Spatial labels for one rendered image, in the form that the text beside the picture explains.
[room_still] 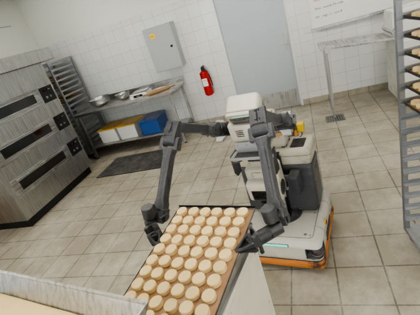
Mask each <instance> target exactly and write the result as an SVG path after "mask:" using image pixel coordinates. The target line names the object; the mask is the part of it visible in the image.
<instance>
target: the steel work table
mask: <svg viewBox="0 0 420 315"><path fill-rule="evenodd" d="M171 84H175V86H173V87H170V89H168V90H165V91H162V92H159V93H157V94H153V95H151V96H149V95H147V96H145V97H141V98H138V99H134V100H131V99H130V96H131V94H132V93H133V92H134V91H137V90H140V89H144V88H148V87H150V88H151V89H152V91H153V90H155V89H157V88H158V87H161V86H167V85H171ZM183 84H184V79H183V76H178V77H174V78H171V79H167V80H163V81H159V82H154V83H152V84H147V85H144V86H139V87H135V88H132V89H128V90H125V91H129V96H128V97H127V98H126V99H123V100H121V99H117V98H116V97H115V95H116V94H118V93H121V92H124V91H121V92H116V93H113V94H110V95H109V96H110V99H109V102H108V103H107V104H106V105H104V106H101V107H94V106H90V107H89V108H87V109H85V110H84V111H82V112H80V113H79V114H77V115H75V116H74V118H77V119H78V121H79V123H80V125H81V127H82V130H83V131H84V133H85V135H86V137H87V140H88V141H89V143H90V146H91V148H92V150H93V152H94V154H95V156H96V158H97V159H99V155H98V153H97V151H96V149H95V148H100V147H103V146H109V145H115V144H119V143H125V142H128V141H134V140H138V139H144V138H150V137H154V136H160V135H163V133H164V129H163V130H162V132H158V133H154V134H148V135H145V136H144V135H143V133H142V134H141V135H140V136H138V137H133V138H129V139H123V140H122V139H120V140H119V141H114V142H108V143H103V141H101V142H100V143H99V144H98V145H96V146H95V147H94V144H93V142H92V141H91V138H90V137H89V134H88V132H87V131H86V128H85V126H84V124H83V122H82V120H81V118H80V117H83V116H87V115H90V114H96V113H99V115H100V117H101V119H102V121H103V123H104V125H106V121H105V119H104V116H103V114H102V112H103V111H108V110H112V109H116V108H121V107H124V106H129V105H132V104H137V103H142V102H145V101H150V100H153V99H157V98H163V97H166V96H168V97H169V100H170V103H171V106H172V109H173V111H174V115H175V117H176V120H177V121H181V122H182V123H188V122H189V121H190V120H191V121H192V123H195V121H194V118H193V114H192V111H191V108H190V105H189V102H188V99H187V96H186V93H185V90H184V86H183ZM180 87H181V90H182V93H183V96H184V99H185V102H186V105H187V108H188V111H189V114H190V117H189V118H186V119H179V116H178V113H177V111H176V107H175V105H174V101H173V99H172V96H171V95H172V94H173V93H174V92H175V91H177V90H178V89H179V88H180ZM181 134H182V138H183V140H184V142H185V143H187V139H186V137H185V134H184V133H181Z"/></svg>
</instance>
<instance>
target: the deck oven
mask: <svg viewBox="0 0 420 315"><path fill-rule="evenodd" d="M50 59H54V57H53V54H52V52H51V50H50V48H49V47H47V48H43V49H38V50H35V51H31V52H26V53H23V54H18V55H15V56H10V57H5V58H2V59H0V230H3V229H14V228H25V227H32V226H34V225H35V224H36V223H37V222H38V221H39V220H40V219H41V218H42V217H43V216H44V215H45V214H47V213H48V212H49V211H50V210H51V209H52V208H53V207H54V206H55V205H56V204H57V203H58V202H59V201H60V200H62V199H63V198H64V197H65V196H66V195H67V194H68V193H70V192H71V191H72V190H73V189H74V188H75V187H76V186H77V185H78V184H79V183H80V182H81V181H82V180H83V179H84V178H86V177H87V176H88V175H89V174H90V173H91V170H90V168H89V167H90V165H91V162H90V160H89V158H88V156H87V154H86V152H85V150H84V148H83V145H82V144H81V142H80V140H79V138H78V135H77V134H76V132H75V130H74V128H73V125H72V124H71V122H70V120H69V118H68V115H67V114H66V112H65V110H64V108H63V105H62V104H61V102H60V100H59V98H58V95H57V94H56V92H55V90H54V88H53V85H52V84H51V82H50V80H49V78H48V75H47V74H46V71H45V69H44V67H43V65H42V62H44V61H47V60H50Z"/></svg>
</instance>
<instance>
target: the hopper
mask: <svg viewBox="0 0 420 315"><path fill-rule="evenodd" d="M147 308H148V301H145V300H142V299H136V298H133V297H127V296H122V295H118V294H113V293H109V292H104V291H98V290H95V289H89V288H85V287H80V286H74V285H71V284H65V283H61V282H56V281H51V280H47V279H41V278H38V277H32V276H27V275H23V274H18V273H15V272H9V271H3V270H0V315H146V312H147Z"/></svg>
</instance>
